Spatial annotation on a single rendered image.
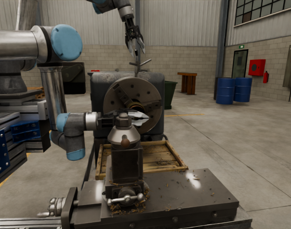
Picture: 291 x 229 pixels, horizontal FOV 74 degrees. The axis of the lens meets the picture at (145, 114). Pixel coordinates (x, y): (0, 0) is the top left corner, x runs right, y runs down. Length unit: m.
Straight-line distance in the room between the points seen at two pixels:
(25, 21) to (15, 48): 0.61
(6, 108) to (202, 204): 1.00
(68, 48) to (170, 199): 0.56
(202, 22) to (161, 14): 2.37
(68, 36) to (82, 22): 10.50
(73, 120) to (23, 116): 0.41
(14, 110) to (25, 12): 0.52
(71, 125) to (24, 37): 0.33
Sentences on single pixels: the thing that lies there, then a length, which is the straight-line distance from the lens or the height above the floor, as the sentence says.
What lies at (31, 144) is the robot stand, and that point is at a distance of 1.18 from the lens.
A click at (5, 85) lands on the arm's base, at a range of 1.16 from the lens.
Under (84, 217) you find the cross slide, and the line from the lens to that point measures 0.51.
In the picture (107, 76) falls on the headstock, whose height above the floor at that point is 1.23.
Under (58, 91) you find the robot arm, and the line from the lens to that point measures 0.88.
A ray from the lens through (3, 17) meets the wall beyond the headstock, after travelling 12.19.
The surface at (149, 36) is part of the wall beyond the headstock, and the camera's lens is 11.28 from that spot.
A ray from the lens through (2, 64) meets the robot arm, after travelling 1.17.
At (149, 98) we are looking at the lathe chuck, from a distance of 1.02.
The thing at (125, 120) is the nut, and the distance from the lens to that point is 0.45.
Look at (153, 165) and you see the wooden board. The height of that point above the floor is 0.88.
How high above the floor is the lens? 1.29
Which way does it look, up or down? 14 degrees down
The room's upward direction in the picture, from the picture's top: straight up
